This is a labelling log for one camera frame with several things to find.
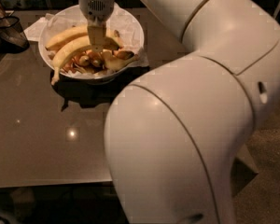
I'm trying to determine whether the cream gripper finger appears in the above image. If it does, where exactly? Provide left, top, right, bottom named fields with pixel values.
left=87, top=26, right=106, bottom=52

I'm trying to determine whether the orange carrot piece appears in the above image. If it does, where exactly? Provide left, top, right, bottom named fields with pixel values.
left=62, top=54, right=82, bottom=73

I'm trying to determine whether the small round fruit right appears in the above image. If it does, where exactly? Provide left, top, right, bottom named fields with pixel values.
left=91, top=59, right=103, bottom=68

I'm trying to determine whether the white bowl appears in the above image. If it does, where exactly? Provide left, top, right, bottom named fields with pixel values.
left=38, top=3, right=146, bottom=82

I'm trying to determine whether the upper yellow banana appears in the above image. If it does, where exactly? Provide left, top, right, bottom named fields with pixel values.
left=45, top=25, right=124, bottom=50

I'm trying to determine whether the dark glass vessel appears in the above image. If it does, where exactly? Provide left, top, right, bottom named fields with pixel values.
left=0, top=16, right=30, bottom=53

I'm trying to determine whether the white paper under bowl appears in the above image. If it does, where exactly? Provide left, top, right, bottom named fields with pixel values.
left=24, top=13, right=53, bottom=42

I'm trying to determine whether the small yellow banana right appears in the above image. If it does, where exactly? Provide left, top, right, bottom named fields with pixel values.
left=102, top=51, right=139, bottom=72

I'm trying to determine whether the long yellow banana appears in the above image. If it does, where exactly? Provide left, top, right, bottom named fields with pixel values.
left=51, top=35, right=123, bottom=85

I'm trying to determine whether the small round fruit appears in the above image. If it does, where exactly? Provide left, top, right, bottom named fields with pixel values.
left=78, top=55, right=91, bottom=67
left=91, top=59, right=103, bottom=68

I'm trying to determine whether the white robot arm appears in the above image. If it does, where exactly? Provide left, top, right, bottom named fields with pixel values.
left=105, top=0, right=280, bottom=224

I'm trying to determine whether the small round fruit left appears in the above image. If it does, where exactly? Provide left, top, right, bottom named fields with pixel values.
left=78, top=55, right=91, bottom=67

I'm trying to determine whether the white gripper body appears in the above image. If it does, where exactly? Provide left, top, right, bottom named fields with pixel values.
left=78, top=0, right=115, bottom=26

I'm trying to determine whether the brown tipped fruit piece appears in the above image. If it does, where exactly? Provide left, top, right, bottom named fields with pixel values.
left=113, top=50, right=134, bottom=60

